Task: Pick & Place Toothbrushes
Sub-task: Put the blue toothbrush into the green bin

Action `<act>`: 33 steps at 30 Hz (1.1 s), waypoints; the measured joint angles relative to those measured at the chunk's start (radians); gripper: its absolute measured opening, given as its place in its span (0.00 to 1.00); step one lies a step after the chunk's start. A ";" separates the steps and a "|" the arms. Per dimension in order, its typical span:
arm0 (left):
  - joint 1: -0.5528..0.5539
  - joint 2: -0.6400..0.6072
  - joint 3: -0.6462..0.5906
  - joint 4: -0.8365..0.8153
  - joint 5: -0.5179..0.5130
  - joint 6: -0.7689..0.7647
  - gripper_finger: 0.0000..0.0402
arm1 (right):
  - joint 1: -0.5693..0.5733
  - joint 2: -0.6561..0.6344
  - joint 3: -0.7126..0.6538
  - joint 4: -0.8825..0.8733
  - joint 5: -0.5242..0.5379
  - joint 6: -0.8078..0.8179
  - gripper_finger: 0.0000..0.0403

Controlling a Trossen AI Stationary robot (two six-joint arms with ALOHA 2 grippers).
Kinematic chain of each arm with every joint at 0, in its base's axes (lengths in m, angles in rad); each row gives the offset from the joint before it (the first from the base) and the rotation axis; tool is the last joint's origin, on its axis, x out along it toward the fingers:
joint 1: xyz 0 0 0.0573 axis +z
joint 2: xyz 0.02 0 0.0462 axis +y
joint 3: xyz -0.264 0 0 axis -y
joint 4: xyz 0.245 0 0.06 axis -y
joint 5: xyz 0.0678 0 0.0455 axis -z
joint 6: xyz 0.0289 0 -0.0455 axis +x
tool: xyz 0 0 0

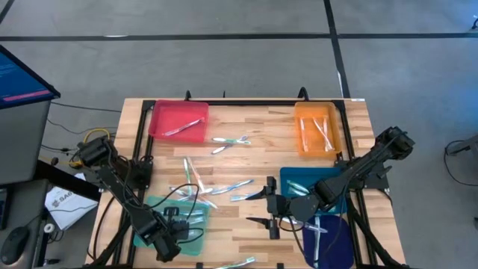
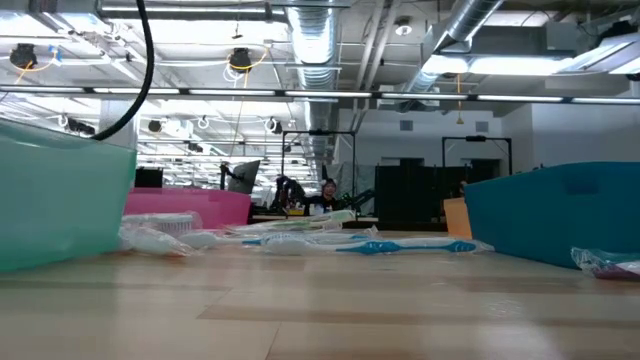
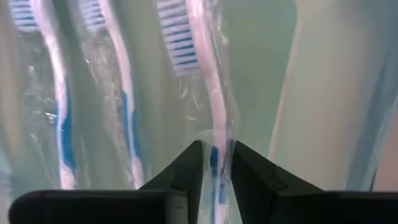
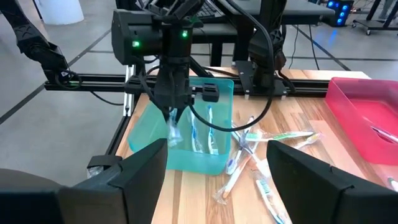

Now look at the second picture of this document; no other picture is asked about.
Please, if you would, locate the purple white toothbrush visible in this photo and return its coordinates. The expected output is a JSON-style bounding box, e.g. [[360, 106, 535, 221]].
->
[[570, 245, 640, 281]]

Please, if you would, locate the person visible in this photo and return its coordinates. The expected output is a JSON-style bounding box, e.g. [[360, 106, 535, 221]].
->
[[304, 177, 346, 216]]

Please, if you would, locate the green white wrapped toothbrush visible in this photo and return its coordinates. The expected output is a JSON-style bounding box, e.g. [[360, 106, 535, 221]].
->
[[224, 208, 357, 234]]

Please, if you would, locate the blue white wrapped toothbrush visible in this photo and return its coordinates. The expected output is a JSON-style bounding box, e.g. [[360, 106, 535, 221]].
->
[[260, 234, 495, 257], [177, 230, 264, 251], [242, 227, 382, 247]]

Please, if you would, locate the grey background monitor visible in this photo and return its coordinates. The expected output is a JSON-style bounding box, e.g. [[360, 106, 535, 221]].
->
[[219, 159, 262, 196]]

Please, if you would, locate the LED light bar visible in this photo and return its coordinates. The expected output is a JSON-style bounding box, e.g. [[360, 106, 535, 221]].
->
[[0, 85, 640, 105]]

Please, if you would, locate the black partition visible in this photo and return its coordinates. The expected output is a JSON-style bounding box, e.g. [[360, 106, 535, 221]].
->
[[373, 158, 504, 231]]

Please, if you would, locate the pink plastic bin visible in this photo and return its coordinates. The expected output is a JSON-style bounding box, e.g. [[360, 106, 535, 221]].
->
[[123, 187, 254, 231]]

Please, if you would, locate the orange white wrapped toothbrush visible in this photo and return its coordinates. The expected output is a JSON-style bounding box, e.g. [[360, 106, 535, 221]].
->
[[121, 210, 204, 237], [117, 225, 197, 259]]

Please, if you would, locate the black box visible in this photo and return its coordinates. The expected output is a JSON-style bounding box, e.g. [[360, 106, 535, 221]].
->
[[133, 167, 164, 189]]

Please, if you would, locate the blue plastic bin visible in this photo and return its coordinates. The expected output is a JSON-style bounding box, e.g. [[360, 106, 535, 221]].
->
[[462, 160, 640, 271]]

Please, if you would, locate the mint green plastic bin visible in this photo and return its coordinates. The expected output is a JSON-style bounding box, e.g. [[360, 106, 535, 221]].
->
[[0, 118, 139, 274]]

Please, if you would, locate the black background station frame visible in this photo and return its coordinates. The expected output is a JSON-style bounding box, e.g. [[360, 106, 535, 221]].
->
[[280, 129, 357, 201], [441, 135, 513, 176]]

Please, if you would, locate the black ceiling camera yellow cable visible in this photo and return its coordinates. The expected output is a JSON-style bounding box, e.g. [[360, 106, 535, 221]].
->
[[228, 47, 254, 74]]

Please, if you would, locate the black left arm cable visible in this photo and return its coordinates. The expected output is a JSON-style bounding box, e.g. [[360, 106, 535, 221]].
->
[[91, 0, 155, 142]]

